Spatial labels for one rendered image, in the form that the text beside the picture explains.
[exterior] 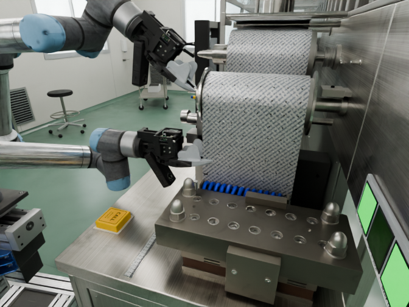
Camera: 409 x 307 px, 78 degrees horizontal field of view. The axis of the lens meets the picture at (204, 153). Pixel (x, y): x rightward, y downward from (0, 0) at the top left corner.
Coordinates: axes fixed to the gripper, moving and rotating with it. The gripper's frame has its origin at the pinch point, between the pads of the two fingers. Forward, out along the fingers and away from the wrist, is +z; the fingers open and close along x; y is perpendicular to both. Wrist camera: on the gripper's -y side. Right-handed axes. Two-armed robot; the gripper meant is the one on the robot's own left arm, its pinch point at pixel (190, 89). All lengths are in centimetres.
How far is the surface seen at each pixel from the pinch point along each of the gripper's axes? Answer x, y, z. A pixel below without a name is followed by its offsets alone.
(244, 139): -4.9, 2.3, 18.4
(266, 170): -4.9, 0.3, 27.9
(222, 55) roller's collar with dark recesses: 23.1, 6.7, -2.5
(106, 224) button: -18.2, -38.4, 8.0
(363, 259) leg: 9, -5, 74
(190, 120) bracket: 3.1, -8.0, 5.0
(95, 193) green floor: 101, -187, -26
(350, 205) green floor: 156, -39, 151
